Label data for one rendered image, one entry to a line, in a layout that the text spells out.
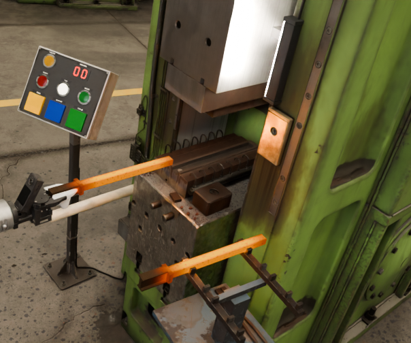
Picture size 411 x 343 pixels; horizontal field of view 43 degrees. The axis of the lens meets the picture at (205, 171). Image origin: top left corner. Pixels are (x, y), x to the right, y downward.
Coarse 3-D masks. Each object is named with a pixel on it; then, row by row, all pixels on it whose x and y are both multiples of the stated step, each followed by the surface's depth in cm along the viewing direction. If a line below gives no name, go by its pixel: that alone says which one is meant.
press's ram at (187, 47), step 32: (192, 0) 158; (224, 0) 148; (256, 0) 151; (288, 0) 160; (192, 32) 162; (224, 32) 152; (256, 32) 159; (192, 64) 166; (224, 64) 157; (256, 64) 167
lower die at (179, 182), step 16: (208, 144) 211; (224, 144) 211; (240, 144) 211; (256, 144) 214; (176, 160) 196; (192, 160) 196; (224, 160) 201; (240, 160) 203; (160, 176) 198; (176, 176) 190; (192, 176) 188; (208, 176) 192
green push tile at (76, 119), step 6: (72, 108) 204; (72, 114) 204; (78, 114) 203; (84, 114) 202; (66, 120) 204; (72, 120) 204; (78, 120) 203; (84, 120) 202; (66, 126) 204; (72, 126) 203; (78, 126) 203
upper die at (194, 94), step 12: (168, 72) 177; (180, 72) 172; (168, 84) 179; (180, 84) 174; (192, 84) 169; (264, 84) 184; (180, 96) 175; (192, 96) 171; (204, 96) 166; (216, 96) 170; (228, 96) 174; (240, 96) 179; (252, 96) 183; (204, 108) 170; (216, 108) 174
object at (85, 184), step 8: (160, 160) 181; (168, 160) 182; (128, 168) 173; (136, 168) 174; (144, 168) 175; (152, 168) 178; (96, 176) 166; (104, 176) 167; (112, 176) 168; (120, 176) 170; (128, 176) 172; (64, 184) 159; (72, 184) 159; (80, 184) 160; (88, 184) 162; (96, 184) 164; (104, 184) 167; (56, 192) 155; (80, 192) 160
